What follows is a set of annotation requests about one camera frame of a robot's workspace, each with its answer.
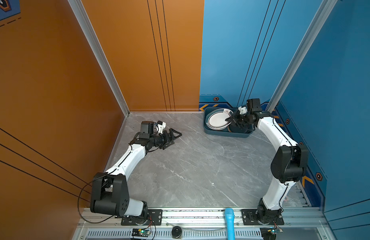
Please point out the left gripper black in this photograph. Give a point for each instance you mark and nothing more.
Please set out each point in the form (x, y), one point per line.
(171, 138)

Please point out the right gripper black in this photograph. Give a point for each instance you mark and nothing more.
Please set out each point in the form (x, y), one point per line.
(234, 118)

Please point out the white plate dark rim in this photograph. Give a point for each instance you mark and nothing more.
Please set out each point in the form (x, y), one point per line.
(216, 119)

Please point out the black plate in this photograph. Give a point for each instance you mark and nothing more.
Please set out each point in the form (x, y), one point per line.
(238, 130)

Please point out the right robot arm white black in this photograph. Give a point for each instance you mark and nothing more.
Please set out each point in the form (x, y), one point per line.
(288, 166)

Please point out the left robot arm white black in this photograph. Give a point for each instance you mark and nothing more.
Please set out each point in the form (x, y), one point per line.
(110, 194)

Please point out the teal plastic bin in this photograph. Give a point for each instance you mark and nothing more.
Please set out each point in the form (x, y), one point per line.
(225, 132)

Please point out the black round knob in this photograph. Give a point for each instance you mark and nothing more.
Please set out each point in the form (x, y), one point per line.
(176, 232)

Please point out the left circuit board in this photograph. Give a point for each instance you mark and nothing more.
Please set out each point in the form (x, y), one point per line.
(140, 233)

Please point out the circuit board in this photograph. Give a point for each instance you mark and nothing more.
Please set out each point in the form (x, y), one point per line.
(140, 233)
(275, 230)

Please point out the right circuit board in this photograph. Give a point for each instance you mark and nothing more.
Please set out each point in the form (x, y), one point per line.
(275, 230)

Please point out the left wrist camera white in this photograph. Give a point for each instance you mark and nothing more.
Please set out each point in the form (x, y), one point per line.
(160, 126)

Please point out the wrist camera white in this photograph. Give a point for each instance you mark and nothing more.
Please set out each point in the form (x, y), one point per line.
(242, 110)
(160, 126)

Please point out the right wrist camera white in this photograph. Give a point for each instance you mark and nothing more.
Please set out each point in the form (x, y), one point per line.
(242, 110)

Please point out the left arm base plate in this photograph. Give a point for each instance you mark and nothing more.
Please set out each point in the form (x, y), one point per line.
(153, 214)

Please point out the blue cylinder handle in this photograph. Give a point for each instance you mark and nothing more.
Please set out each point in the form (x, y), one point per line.
(230, 224)

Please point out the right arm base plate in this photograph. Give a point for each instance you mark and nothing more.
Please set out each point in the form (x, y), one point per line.
(248, 216)

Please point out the aluminium front rail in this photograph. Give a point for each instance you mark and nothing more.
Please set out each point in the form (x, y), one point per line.
(207, 224)

